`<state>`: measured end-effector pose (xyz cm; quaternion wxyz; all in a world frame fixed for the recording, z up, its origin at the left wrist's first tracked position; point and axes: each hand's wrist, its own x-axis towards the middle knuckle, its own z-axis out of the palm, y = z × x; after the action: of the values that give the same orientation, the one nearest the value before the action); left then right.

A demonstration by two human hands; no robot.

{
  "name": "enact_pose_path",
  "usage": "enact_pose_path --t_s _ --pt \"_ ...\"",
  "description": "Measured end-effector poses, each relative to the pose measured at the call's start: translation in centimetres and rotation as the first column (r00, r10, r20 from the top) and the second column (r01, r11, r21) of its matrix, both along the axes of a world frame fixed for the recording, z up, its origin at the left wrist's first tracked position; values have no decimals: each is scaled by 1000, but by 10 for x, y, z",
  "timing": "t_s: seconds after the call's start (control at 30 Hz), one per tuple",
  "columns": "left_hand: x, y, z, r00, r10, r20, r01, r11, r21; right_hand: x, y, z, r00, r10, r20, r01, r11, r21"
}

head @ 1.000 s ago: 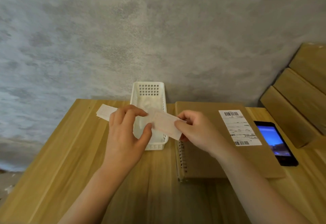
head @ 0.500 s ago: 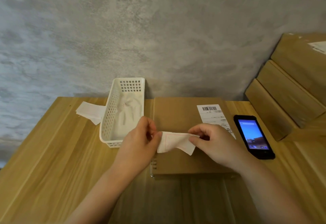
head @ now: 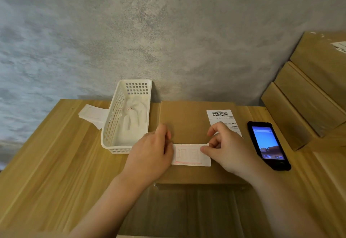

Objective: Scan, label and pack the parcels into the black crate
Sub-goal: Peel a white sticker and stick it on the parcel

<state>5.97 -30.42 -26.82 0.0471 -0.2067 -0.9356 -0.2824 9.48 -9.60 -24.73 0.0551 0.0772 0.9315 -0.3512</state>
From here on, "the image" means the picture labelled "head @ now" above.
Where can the white plastic perforated basket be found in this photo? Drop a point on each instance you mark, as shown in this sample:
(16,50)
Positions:
(113,126)

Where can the white barcode shipping label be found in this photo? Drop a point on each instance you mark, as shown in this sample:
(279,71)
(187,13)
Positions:
(220,116)

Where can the person's left hand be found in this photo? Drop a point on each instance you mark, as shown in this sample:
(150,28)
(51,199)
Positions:
(147,159)

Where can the person's left thumb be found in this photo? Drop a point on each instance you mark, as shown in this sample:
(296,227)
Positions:
(169,150)

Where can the black smartphone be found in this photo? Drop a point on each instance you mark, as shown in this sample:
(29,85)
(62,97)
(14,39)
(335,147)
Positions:
(267,143)

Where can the white paper sheets stack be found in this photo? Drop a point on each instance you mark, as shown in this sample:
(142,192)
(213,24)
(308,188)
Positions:
(92,114)

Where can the pile of white label sheets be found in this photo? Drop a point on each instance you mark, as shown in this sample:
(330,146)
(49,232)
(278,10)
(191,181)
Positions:
(133,121)

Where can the person's right hand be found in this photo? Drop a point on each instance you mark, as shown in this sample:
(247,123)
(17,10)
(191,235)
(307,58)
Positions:
(232,154)

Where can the white barcode sticker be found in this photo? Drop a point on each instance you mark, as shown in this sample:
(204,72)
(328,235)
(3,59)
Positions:
(340,46)

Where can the large brown cardboard box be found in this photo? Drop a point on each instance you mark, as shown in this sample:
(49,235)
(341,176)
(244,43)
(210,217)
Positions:
(308,99)
(319,64)
(289,118)

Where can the person's right middle finger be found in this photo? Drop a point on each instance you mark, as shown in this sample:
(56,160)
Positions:
(215,141)

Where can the person's right thumb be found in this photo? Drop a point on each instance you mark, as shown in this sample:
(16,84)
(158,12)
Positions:
(207,151)

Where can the person's right forearm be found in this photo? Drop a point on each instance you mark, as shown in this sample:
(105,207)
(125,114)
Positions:
(281,208)

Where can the person's left forearm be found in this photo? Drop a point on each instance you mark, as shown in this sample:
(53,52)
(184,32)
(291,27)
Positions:
(108,208)

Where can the white label with red print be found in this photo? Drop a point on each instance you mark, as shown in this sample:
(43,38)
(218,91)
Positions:
(190,155)

